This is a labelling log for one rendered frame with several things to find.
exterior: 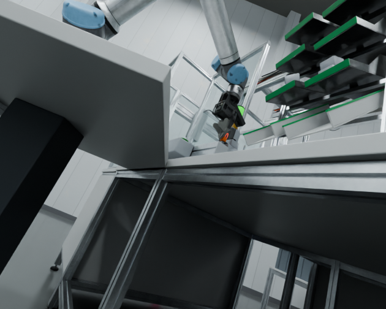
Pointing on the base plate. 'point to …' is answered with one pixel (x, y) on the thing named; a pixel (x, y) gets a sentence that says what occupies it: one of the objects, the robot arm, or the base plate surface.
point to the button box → (179, 148)
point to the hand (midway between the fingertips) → (221, 137)
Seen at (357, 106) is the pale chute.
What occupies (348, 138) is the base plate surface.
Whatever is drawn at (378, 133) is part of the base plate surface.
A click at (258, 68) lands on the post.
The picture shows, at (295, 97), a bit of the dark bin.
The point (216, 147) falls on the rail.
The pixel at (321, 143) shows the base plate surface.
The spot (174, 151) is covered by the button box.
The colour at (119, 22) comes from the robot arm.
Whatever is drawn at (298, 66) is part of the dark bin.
